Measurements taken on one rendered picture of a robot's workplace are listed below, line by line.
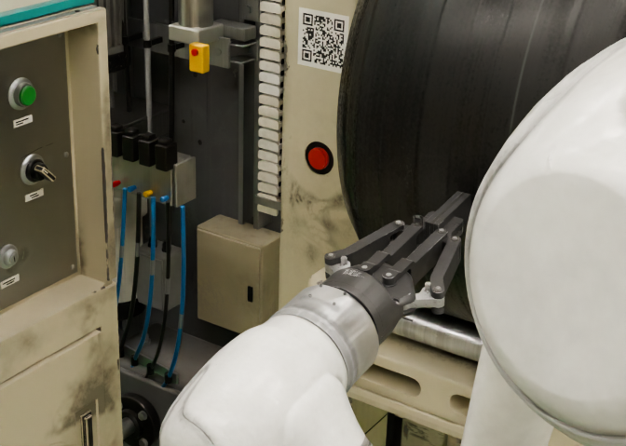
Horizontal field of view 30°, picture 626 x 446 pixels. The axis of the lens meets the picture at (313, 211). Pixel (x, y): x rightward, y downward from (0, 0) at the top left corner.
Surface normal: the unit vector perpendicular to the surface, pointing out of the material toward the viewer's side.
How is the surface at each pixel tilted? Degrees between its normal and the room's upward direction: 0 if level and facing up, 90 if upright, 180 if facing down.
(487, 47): 67
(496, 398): 101
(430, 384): 90
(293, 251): 90
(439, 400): 90
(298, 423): 60
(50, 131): 90
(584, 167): 53
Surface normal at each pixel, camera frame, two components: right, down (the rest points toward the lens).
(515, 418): -0.22, 0.62
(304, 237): -0.55, 0.32
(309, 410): 0.64, -0.30
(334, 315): 0.33, -0.66
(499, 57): -0.50, -0.06
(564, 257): -0.74, 0.16
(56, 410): 0.83, 0.25
